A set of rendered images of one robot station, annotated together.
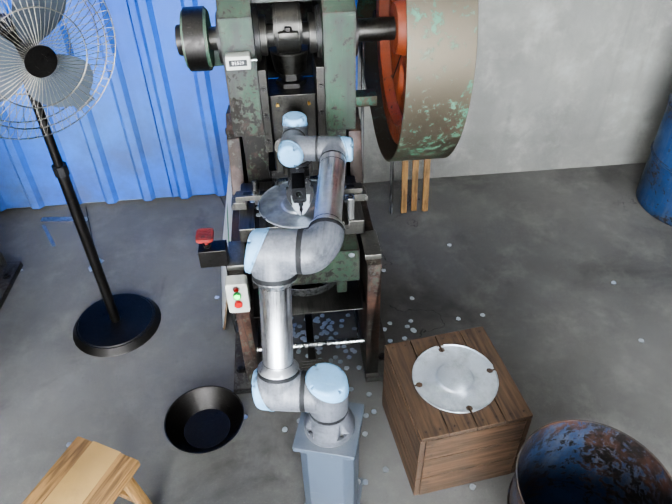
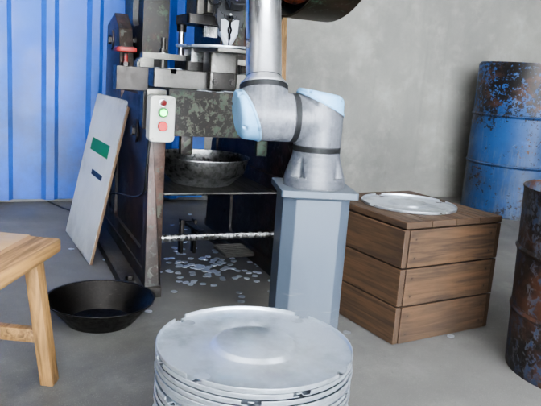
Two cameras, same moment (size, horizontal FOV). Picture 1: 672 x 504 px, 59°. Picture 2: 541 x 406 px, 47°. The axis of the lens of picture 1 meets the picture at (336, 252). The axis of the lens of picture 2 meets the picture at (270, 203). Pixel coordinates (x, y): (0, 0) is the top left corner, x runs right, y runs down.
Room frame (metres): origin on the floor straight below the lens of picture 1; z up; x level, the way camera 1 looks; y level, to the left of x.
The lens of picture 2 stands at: (-0.37, 0.64, 0.71)
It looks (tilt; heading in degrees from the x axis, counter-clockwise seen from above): 11 degrees down; 341
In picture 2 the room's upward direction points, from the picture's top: 4 degrees clockwise
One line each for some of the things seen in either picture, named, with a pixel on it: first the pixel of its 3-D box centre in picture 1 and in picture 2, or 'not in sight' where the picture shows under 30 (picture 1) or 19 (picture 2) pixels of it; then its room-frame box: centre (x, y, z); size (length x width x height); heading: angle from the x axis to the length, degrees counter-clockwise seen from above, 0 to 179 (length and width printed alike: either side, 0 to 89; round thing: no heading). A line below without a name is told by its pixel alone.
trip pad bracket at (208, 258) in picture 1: (216, 265); (130, 95); (1.59, 0.42, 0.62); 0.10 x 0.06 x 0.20; 95
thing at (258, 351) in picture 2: not in sight; (254, 343); (0.45, 0.36, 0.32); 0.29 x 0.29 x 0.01
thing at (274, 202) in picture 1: (299, 202); (219, 47); (1.72, 0.12, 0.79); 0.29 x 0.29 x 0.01
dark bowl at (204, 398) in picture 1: (205, 422); (100, 308); (1.35, 0.52, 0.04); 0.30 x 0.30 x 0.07
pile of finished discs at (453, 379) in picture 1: (454, 377); (408, 203); (1.28, -0.39, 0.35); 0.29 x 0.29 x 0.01
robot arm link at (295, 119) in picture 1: (295, 131); not in sight; (1.66, 0.12, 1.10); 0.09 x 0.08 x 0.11; 175
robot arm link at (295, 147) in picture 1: (297, 148); not in sight; (1.56, 0.11, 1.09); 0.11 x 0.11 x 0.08; 85
